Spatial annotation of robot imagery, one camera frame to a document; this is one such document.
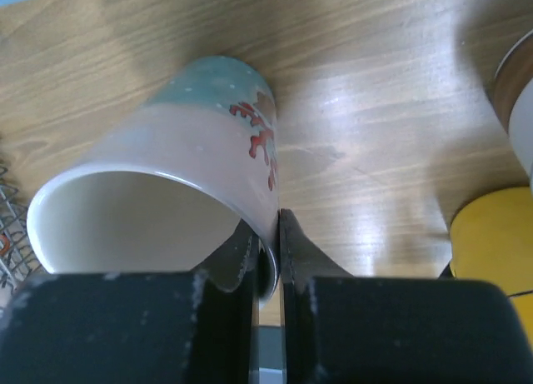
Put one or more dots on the yellow enamel mug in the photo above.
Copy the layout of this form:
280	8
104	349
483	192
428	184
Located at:
491	240

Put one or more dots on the cream floral tall mug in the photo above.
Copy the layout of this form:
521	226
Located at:
165	189

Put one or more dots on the red black patterned cup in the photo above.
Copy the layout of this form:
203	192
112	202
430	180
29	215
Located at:
5	244

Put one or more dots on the grey wire dish rack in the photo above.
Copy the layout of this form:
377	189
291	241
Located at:
20	262

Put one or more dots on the steel brown tumbler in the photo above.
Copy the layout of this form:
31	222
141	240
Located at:
511	99

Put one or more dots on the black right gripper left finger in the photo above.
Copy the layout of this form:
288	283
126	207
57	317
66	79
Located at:
198	326

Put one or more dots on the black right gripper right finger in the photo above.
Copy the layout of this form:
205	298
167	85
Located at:
339	328

